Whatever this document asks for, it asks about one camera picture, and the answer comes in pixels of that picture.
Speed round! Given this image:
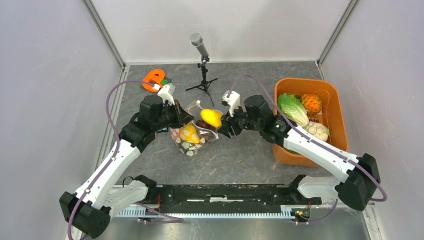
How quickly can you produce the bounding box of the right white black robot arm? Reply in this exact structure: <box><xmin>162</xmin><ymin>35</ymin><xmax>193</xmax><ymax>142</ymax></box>
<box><xmin>218</xmin><ymin>91</ymin><xmax>387</xmax><ymax>211</ymax></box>

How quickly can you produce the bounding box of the silver microphone on tripod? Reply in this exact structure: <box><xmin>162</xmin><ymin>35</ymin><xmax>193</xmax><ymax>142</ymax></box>
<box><xmin>185</xmin><ymin>32</ymin><xmax>218</xmax><ymax>107</ymax></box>

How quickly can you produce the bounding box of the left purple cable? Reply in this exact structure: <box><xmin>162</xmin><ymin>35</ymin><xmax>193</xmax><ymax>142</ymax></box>
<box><xmin>66</xmin><ymin>80</ymin><xmax>160</xmax><ymax>240</ymax></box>

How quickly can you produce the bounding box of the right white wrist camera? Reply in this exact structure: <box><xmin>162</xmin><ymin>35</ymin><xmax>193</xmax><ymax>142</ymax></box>
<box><xmin>222</xmin><ymin>90</ymin><xmax>241</xmax><ymax>117</ymax></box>

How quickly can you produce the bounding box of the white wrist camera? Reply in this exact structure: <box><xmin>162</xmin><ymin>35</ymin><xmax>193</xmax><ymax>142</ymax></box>
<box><xmin>222</xmin><ymin>90</ymin><xmax>241</xmax><ymax>117</ymax></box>
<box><xmin>153</xmin><ymin>83</ymin><xmax>175</xmax><ymax>106</ymax></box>

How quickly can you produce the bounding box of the orange plastic food bin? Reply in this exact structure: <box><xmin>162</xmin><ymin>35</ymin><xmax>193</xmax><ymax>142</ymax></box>
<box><xmin>272</xmin><ymin>77</ymin><xmax>349</xmax><ymax>168</ymax></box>

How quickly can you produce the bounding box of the clear dotted zip top bag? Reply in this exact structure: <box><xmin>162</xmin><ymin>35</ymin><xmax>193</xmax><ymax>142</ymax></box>
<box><xmin>170</xmin><ymin>100</ymin><xmax>223</xmax><ymax>157</ymax></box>

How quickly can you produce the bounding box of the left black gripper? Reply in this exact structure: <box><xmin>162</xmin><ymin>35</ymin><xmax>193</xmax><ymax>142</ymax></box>
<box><xmin>152</xmin><ymin>99</ymin><xmax>195</xmax><ymax>132</ymax></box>

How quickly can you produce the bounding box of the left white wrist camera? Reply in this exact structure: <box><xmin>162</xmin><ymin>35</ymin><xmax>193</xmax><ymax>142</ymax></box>
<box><xmin>153</xmin><ymin>83</ymin><xmax>175</xmax><ymax>106</ymax></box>

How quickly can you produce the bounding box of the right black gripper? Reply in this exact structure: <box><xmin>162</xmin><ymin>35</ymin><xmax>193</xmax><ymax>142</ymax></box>
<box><xmin>217</xmin><ymin>101</ymin><xmax>262</xmax><ymax>140</ymax></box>

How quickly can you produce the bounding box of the pale green cabbage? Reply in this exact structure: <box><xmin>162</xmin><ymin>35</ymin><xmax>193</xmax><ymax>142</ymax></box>
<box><xmin>304</xmin><ymin>121</ymin><xmax>330</xmax><ymax>142</ymax></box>

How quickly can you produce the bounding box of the green block on dark plate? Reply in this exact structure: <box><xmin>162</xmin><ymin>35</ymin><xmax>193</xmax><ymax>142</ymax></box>
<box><xmin>160</xmin><ymin>77</ymin><xmax>172</xmax><ymax>86</ymax></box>

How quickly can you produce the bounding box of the green lettuce leaf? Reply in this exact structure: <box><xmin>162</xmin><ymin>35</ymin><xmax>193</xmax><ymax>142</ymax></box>
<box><xmin>277</xmin><ymin>93</ymin><xmax>309</xmax><ymax>127</ymax></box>

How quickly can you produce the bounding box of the purple grape bunch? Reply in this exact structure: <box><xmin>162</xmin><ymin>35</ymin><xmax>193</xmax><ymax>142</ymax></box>
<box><xmin>195</xmin><ymin>120</ymin><xmax>216</xmax><ymax>132</ymax></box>

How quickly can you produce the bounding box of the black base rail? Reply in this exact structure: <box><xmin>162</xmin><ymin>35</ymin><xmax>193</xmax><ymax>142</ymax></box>
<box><xmin>136</xmin><ymin>175</ymin><xmax>322</xmax><ymax>214</ymax></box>

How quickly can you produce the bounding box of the yellow mango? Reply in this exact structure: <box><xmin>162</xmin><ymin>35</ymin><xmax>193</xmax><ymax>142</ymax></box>
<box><xmin>200</xmin><ymin>108</ymin><xmax>223</xmax><ymax>129</ymax></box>

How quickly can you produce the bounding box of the small yellow pineapple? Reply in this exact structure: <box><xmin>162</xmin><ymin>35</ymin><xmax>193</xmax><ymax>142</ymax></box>
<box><xmin>300</xmin><ymin>93</ymin><xmax>322</xmax><ymax>114</ymax></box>

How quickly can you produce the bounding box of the white cable duct strip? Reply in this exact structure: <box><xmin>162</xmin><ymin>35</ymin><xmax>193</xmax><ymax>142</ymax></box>
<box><xmin>115</xmin><ymin>204</ymin><xmax>303</xmax><ymax>220</ymax></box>

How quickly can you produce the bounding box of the yellow lemon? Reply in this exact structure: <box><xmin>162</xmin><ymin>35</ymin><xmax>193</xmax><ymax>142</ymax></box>
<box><xmin>180</xmin><ymin>123</ymin><xmax>200</xmax><ymax>144</ymax></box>

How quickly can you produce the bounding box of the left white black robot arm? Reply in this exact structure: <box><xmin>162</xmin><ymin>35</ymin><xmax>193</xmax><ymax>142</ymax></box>
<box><xmin>59</xmin><ymin>95</ymin><xmax>194</xmax><ymax>239</ymax></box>

